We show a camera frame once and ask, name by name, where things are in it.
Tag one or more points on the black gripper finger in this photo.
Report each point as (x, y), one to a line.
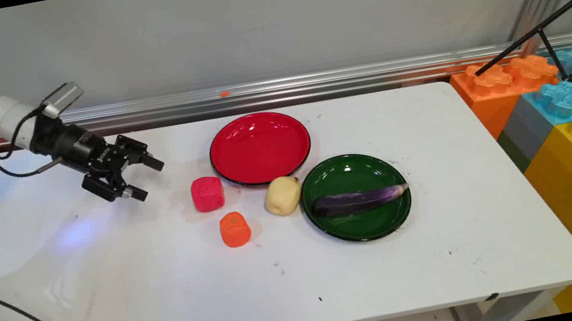
(141, 154)
(110, 191)

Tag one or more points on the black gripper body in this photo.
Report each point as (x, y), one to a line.
(83, 149)

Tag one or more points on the purple toy eggplant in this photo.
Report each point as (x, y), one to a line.
(355, 201)

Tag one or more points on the red toy fruit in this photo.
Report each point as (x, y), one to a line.
(207, 194)

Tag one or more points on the small orange piece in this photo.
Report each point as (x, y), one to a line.
(224, 94)

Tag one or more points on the red plate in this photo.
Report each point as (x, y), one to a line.
(259, 147)

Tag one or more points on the orange toy carrot piece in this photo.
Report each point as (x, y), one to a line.
(235, 230)

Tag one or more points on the yellow toy potato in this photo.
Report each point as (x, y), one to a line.
(281, 197)

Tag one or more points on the green plate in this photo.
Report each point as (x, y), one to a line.
(359, 226)

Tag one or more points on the orange big building block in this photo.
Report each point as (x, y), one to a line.
(488, 94)

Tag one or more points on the black tape piece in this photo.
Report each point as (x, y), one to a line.
(492, 296)

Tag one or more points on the grey big building block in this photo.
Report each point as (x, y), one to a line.
(526, 134)

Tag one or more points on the black tripod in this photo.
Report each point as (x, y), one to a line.
(545, 22)

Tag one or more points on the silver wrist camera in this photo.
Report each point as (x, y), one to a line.
(61, 98)

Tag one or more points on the aluminium rail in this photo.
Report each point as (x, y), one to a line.
(309, 88)

